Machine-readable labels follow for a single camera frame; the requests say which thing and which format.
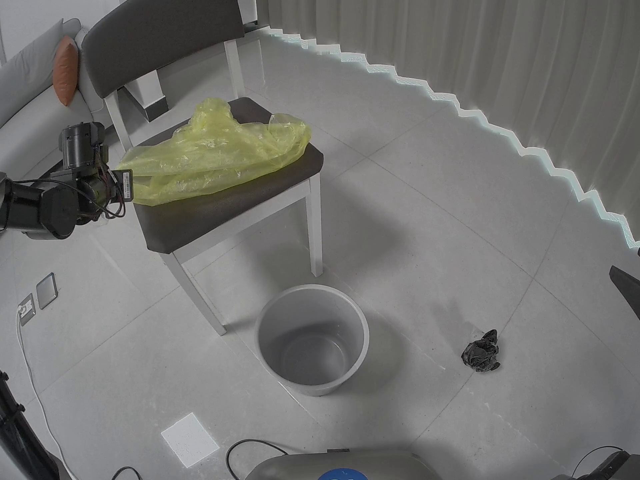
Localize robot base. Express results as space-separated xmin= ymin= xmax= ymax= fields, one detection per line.
xmin=249 ymin=448 xmax=442 ymax=480

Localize pale grey trash bin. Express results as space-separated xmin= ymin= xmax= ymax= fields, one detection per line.
xmin=255 ymin=284 xmax=371 ymax=398

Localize grey padded white chair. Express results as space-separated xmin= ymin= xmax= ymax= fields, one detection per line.
xmin=81 ymin=0 xmax=325 ymax=337

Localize white cable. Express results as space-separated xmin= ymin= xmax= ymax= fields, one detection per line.
xmin=16 ymin=304 xmax=71 ymax=469

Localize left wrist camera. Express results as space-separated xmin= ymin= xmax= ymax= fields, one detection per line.
xmin=115 ymin=168 xmax=136 ymax=203

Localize pale grey sofa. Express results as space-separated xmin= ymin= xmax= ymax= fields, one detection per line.
xmin=0 ymin=17 xmax=117 ymax=179

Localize white curtain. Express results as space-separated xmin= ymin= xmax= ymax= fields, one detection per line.
xmin=252 ymin=0 xmax=640 ymax=249

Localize yellow plastic bag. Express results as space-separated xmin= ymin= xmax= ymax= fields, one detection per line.
xmin=119 ymin=97 xmax=312 ymax=207

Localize pale grey cushion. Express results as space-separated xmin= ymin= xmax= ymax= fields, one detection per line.
xmin=0 ymin=19 xmax=67 ymax=100

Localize black plastic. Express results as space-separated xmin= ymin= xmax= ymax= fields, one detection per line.
xmin=460 ymin=328 xmax=502 ymax=373

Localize orange cushion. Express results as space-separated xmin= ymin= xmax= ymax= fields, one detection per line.
xmin=52 ymin=35 xmax=81 ymax=106

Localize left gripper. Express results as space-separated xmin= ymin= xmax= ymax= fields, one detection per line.
xmin=79 ymin=168 xmax=123 ymax=215

